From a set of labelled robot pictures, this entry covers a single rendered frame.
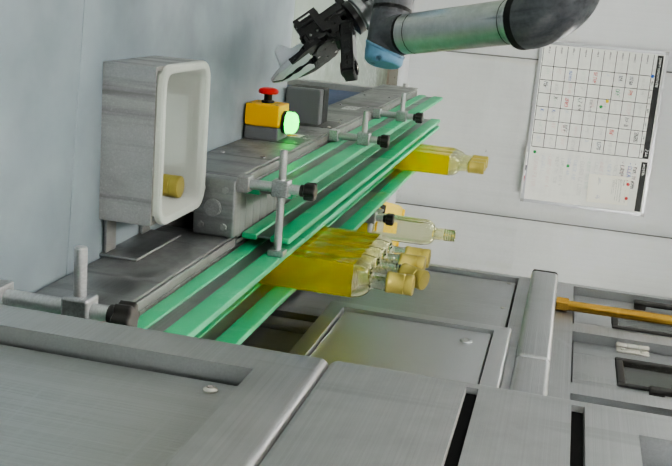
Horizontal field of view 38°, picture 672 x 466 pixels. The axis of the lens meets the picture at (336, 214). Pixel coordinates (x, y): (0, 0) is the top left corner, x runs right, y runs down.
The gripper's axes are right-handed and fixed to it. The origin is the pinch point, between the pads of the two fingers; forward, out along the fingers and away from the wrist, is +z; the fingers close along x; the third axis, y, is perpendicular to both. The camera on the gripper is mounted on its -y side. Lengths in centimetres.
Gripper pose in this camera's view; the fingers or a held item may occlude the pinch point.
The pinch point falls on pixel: (279, 80)
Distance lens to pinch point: 195.7
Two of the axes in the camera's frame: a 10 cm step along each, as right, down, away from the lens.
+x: -1.7, -3.1, -9.4
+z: -8.2, 5.7, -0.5
